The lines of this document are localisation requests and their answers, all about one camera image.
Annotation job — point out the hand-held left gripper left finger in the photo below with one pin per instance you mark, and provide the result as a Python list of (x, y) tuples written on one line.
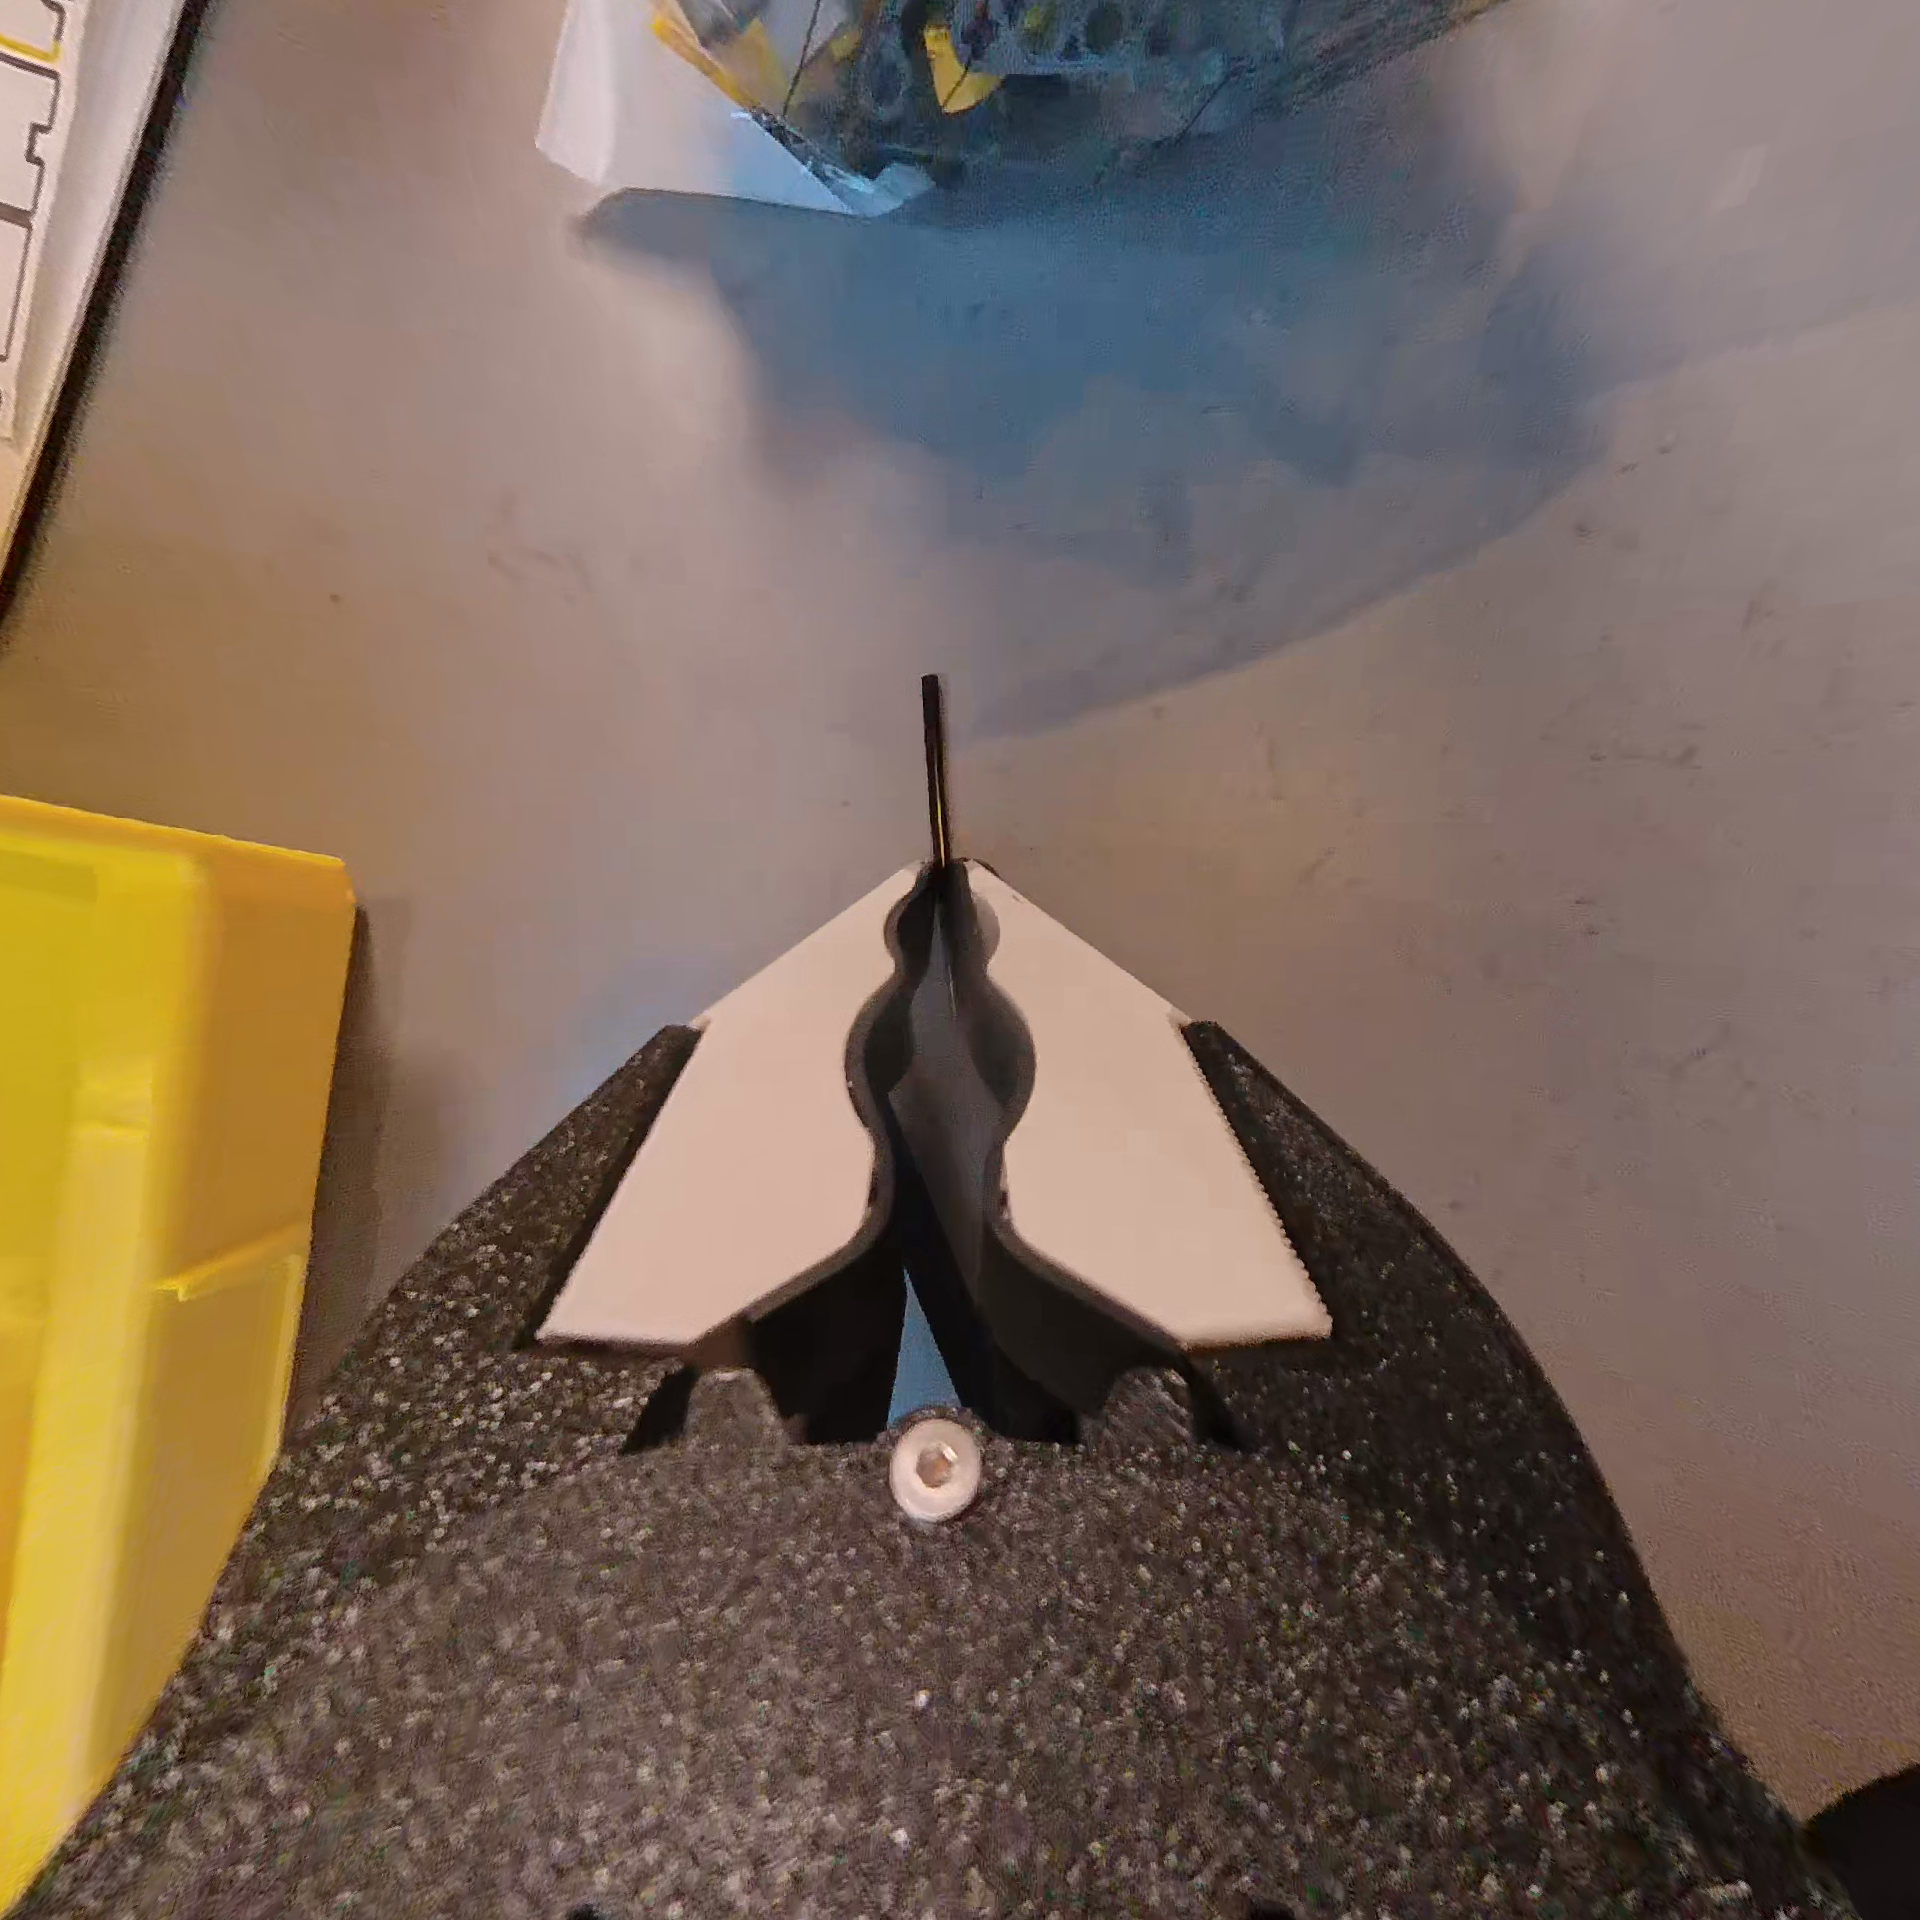
[(721, 1202)]

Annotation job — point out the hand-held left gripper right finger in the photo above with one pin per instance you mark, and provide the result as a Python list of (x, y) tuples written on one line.
[(1155, 1202)]

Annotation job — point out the black long beam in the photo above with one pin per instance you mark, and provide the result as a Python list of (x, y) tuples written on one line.
[(932, 767)]

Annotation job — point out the yellow storage bin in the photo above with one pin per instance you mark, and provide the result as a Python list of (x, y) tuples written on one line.
[(135, 1202)]

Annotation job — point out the clear bag of bricks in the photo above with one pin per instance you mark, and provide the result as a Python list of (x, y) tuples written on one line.
[(989, 76)]

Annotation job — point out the grey desk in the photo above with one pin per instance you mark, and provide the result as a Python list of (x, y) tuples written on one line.
[(1500, 902)]

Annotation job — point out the white printed sheet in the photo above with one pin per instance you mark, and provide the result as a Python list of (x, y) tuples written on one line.
[(60, 242)]

